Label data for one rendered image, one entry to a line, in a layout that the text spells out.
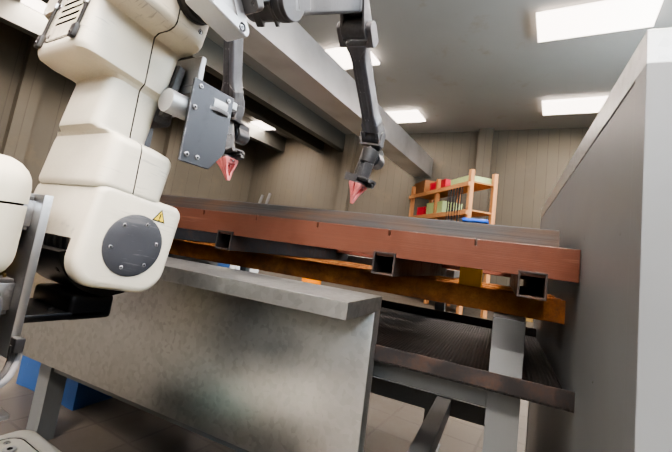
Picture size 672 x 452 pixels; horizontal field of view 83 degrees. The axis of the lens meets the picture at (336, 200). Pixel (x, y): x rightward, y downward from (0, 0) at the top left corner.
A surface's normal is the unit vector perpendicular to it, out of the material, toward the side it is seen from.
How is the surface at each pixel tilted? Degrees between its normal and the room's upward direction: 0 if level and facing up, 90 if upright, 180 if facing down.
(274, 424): 90
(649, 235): 90
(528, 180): 90
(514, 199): 90
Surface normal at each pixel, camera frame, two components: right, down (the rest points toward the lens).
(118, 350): -0.40, -0.18
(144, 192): 0.86, 0.05
